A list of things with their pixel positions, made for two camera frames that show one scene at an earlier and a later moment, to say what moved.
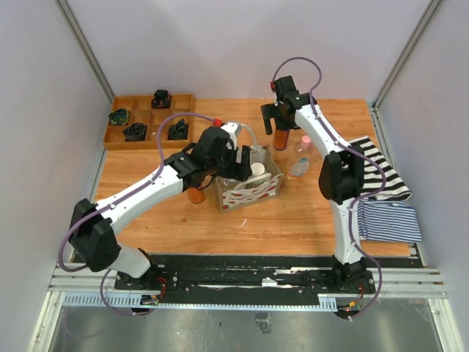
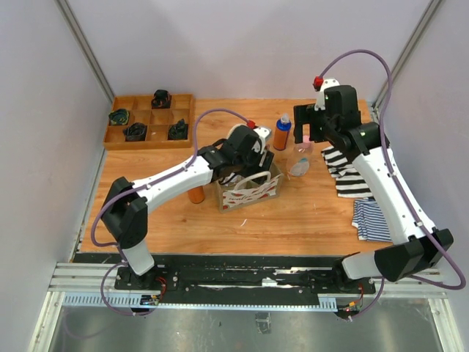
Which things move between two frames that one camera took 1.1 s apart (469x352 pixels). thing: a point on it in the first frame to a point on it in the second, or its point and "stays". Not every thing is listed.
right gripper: [269, 111] to [304, 119]
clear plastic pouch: [300, 163] stays
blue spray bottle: [281, 138] stays
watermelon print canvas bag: [265, 182] stays
